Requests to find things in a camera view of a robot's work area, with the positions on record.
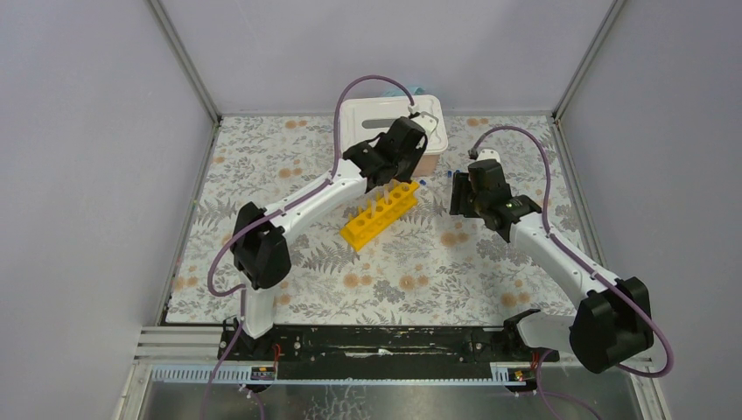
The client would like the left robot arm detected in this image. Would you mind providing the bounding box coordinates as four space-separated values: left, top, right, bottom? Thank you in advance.
229 113 438 360

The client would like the white plastic bin lid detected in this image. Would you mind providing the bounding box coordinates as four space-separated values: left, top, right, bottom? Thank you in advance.
339 94 449 155

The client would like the pink plastic bin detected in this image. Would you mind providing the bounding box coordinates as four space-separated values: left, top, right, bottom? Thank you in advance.
413 154 440 178

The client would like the floral table mat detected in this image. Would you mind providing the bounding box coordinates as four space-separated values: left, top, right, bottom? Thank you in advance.
164 115 582 326

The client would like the yellow test tube rack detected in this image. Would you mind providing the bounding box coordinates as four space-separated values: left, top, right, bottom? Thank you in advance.
339 181 420 251

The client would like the light blue cloth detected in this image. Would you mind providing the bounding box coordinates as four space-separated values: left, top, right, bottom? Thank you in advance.
381 86 427 97

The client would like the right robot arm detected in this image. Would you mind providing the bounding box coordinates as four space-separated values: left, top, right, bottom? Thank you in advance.
450 158 655 374

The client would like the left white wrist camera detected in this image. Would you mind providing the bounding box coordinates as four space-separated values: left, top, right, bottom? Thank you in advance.
408 105 439 139

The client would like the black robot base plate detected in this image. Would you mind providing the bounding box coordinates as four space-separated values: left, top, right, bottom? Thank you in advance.
217 321 559 386

